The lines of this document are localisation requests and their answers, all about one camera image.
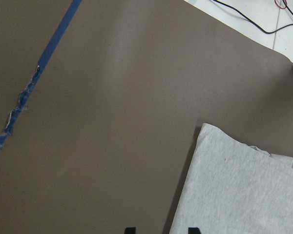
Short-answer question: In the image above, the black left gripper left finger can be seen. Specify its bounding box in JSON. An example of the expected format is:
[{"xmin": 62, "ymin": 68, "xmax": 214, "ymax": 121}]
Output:
[{"xmin": 125, "ymin": 227, "xmax": 136, "ymax": 234}]

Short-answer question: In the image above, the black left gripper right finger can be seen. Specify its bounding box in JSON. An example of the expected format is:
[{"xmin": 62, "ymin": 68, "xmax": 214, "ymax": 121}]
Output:
[{"xmin": 188, "ymin": 227, "xmax": 201, "ymax": 234}]

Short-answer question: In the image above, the grey cartoon print t-shirt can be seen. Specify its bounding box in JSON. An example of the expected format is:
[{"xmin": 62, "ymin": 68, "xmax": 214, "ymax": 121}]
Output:
[{"xmin": 170, "ymin": 123, "xmax": 293, "ymax": 234}]

